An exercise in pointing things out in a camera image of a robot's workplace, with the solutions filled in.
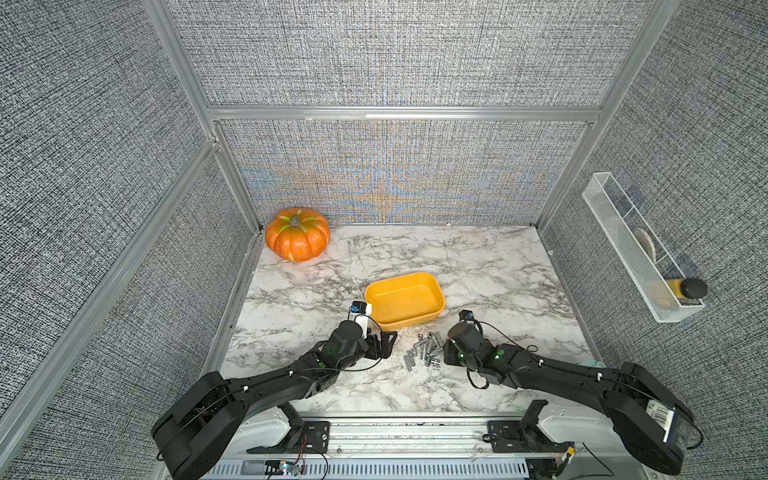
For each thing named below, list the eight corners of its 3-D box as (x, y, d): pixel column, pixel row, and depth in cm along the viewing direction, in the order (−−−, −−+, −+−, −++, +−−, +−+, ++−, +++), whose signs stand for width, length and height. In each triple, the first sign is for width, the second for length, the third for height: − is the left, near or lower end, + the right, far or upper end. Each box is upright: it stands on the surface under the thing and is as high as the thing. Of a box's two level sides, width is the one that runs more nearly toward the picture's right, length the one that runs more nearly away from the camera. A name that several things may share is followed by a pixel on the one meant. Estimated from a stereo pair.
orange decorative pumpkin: (271, 268, 109) (260, 245, 99) (282, 230, 121) (273, 207, 112) (324, 268, 109) (319, 245, 99) (330, 230, 121) (326, 207, 112)
